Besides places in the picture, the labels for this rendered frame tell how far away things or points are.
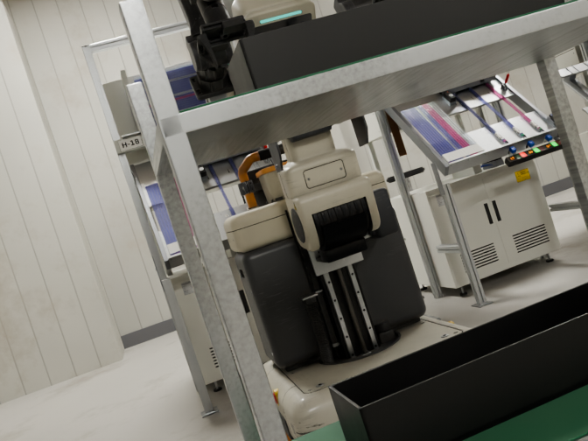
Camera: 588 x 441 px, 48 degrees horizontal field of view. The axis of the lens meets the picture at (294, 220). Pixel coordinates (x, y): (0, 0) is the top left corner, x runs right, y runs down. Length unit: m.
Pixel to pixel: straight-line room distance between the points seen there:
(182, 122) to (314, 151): 1.07
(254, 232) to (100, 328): 3.65
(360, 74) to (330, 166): 0.97
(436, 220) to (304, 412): 2.05
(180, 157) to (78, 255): 4.76
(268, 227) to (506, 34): 1.23
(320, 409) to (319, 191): 0.59
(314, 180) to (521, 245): 2.23
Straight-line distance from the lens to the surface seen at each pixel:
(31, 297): 5.63
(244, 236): 2.06
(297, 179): 1.83
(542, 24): 1.05
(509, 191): 3.88
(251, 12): 1.84
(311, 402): 1.82
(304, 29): 1.08
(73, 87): 6.37
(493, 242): 3.81
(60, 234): 5.60
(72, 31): 6.51
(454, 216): 3.37
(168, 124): 0.84
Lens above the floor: 0.80
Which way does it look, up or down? 2 degrees down
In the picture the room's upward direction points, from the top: 18 degrees counter-clockwise
